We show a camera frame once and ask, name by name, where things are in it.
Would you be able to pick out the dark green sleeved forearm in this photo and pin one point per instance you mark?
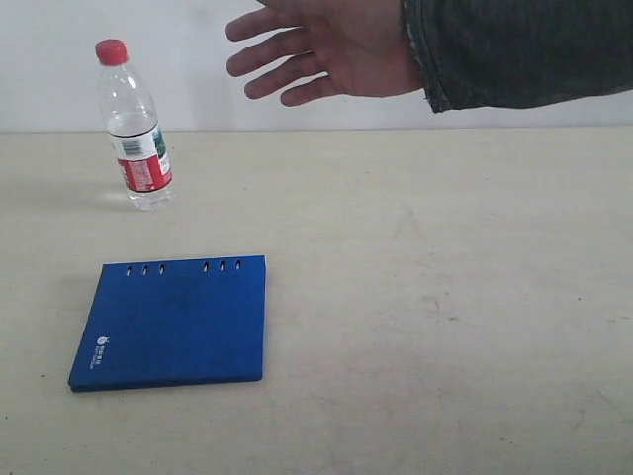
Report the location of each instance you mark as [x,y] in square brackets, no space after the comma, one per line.
[519,54]

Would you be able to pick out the clear bottle red cap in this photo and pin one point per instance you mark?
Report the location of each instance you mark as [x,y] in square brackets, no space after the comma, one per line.
[131,121]

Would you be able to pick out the blue notebook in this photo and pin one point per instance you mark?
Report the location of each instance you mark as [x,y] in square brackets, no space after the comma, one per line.
[169,323]

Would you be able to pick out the person's open hand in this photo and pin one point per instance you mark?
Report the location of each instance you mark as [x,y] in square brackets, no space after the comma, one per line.
[313,50]

